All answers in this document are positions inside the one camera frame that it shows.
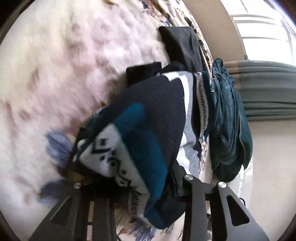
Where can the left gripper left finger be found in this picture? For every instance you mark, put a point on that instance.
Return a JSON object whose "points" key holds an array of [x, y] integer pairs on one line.
{"points": [[81, 211]]}

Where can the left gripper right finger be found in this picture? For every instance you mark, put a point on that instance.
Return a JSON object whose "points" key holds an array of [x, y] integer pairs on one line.
{"points": [[211, 211]]}

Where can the striped navy knit sweater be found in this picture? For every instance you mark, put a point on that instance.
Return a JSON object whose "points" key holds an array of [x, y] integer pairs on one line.
{"points": [[149, 138]]}

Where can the teal folded velvet quilt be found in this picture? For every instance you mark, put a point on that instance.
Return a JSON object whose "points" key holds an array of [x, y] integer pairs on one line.
{"points": [[231, 144]]}

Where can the right grey-blue curtain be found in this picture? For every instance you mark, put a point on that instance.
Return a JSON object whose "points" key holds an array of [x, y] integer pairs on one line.
{"points": [[267, 88]]}

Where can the floral bed blanket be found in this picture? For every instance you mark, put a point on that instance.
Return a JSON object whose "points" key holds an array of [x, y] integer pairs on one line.
{"points": [[62, 60]]}

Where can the folded black garment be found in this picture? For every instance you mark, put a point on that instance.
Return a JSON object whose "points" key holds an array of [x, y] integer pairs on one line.
{"points": [[182, 46]]}

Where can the window with metal grille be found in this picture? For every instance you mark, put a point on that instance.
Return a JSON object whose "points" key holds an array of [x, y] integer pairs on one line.
{"points": [[265, 31]]}

